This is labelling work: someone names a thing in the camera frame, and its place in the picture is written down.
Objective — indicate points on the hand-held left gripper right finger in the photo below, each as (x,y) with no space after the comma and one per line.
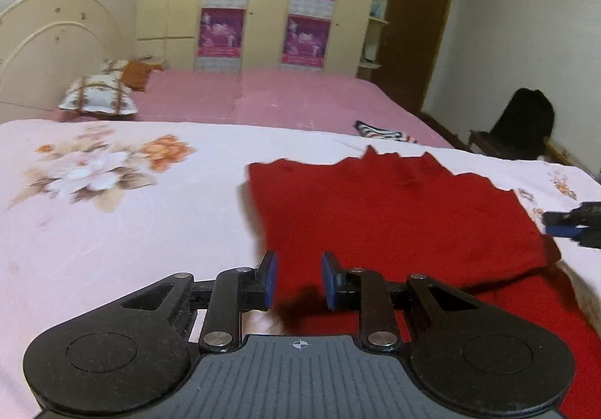
(328,283)

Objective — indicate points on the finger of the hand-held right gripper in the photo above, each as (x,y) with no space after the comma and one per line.
(561,218)
(563,232)

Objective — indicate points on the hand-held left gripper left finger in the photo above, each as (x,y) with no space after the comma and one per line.
(270,283)

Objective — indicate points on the red knitted sweater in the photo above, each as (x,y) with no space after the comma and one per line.
(389,212)

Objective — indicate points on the wooden chair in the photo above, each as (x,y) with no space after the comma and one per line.
(516,146)

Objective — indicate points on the black bag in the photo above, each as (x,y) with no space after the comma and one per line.
(523,123)

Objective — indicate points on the white floral blanket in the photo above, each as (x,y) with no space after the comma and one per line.
(141,221)

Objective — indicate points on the striped cloth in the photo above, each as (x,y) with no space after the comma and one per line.
(382,131)

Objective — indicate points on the pink bed sheet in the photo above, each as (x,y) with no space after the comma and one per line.
(291,95)

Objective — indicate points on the brown wooden door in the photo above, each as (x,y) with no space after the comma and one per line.
(413,34)

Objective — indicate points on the orange brown cloth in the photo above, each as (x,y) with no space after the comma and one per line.
(136,73)

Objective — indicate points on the white brown patterned pillow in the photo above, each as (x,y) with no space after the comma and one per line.
(112,66)
(96,97)

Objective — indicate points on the cream open shelf unit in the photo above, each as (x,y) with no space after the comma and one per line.
(378,15)

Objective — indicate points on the cream wardrobe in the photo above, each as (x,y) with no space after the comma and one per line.
(267,1)

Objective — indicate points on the cream arched headboard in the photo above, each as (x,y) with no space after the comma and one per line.
(47,48)

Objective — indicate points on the dark wooden bed frame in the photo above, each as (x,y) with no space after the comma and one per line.
(443,130)

